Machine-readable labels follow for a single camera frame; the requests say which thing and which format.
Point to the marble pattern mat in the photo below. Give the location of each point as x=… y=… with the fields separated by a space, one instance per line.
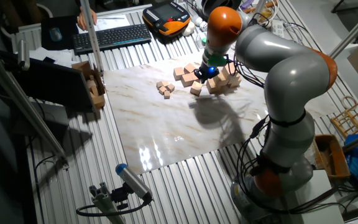
x=166 y=130

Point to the black mouse pad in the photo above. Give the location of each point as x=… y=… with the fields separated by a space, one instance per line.
x=68 y=31

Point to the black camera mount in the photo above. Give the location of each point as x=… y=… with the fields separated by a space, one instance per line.
x=120 y=196

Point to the white egg shaped object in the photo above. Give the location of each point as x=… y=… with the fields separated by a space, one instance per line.
x=189 y=28

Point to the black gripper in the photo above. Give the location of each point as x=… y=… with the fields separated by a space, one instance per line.
x=210 y=70

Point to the orange brown tray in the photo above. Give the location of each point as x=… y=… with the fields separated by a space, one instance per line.
x=337 y=161

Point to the black round spool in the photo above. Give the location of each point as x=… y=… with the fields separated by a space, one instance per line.
x=216 y=3

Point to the grey depth camera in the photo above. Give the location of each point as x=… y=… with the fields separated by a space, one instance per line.
x=23 y=54

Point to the black computer keyboard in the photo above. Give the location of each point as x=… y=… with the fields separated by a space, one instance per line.
x=110 y=39

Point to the grey computer mouse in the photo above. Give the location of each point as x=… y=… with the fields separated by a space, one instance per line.
x=55 y=34

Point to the brown cardboard box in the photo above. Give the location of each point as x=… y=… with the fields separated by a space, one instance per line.
x=99 y=101

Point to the wooden stick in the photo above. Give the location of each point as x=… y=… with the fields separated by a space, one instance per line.
x=269 y=4

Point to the small wooden cube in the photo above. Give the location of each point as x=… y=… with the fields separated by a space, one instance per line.
x=165 y=83
x=167 y=95
x=159 y=85
x=162 y=90
x=171 y=87

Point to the silver orange robot arm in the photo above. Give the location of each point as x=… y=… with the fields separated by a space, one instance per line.
x=291 y=77

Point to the yellow packet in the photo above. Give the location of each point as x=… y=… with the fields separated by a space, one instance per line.
x=265 y=15

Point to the large wooden cube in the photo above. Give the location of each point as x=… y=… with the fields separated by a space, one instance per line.
x=235 y=77
x=225 y=88
x=212 y=86
x=228 y=70
x=236 y=84
x=221 y=79

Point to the white power strip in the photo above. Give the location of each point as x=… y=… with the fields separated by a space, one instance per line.
x=277 y=28

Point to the purple object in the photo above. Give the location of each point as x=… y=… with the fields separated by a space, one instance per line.
x=246 y=4

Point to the aluminium frame post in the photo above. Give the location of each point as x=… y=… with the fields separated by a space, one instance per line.
x=353 y=31
x=91 y=34
x=259 y=6

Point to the grey camera blue cap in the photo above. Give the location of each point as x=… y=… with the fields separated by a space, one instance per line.
x=132 y=180

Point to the short aluminium profile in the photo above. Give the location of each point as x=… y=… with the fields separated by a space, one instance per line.
x=106 y=205

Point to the wooden block in box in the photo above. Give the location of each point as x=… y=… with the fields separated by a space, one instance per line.
x=94 y=91
x=91 y=84

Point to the clear plastic cup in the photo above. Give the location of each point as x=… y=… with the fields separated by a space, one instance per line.
x=203 y=43

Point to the black chair base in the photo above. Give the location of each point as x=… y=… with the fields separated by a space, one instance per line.
x=337 y=7

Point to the bare person hand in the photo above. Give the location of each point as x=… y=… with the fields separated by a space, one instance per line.
x=80 y=22

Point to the black monitor screen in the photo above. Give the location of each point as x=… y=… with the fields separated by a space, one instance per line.
x=54 y=84

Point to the orange black teach pendant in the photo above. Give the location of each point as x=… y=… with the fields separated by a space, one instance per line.
x=166 y=18

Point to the wooden stick rack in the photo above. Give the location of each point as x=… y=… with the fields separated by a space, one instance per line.
x=340 y=124

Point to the white paper sheet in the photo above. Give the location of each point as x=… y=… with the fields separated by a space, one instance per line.
x=51 y=55
x=113 y=22

